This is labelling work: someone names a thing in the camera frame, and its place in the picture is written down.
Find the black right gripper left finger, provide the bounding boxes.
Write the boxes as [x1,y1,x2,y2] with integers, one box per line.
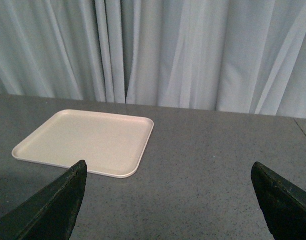
[0,160,87,240]

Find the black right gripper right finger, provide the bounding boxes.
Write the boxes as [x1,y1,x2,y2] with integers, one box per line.
[251,161,306,240]

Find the beige rectangular tray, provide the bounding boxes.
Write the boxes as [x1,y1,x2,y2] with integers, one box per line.
[11,109,154,178]

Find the grey curtain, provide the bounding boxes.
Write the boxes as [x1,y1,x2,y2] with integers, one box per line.
[0,0,306,119]

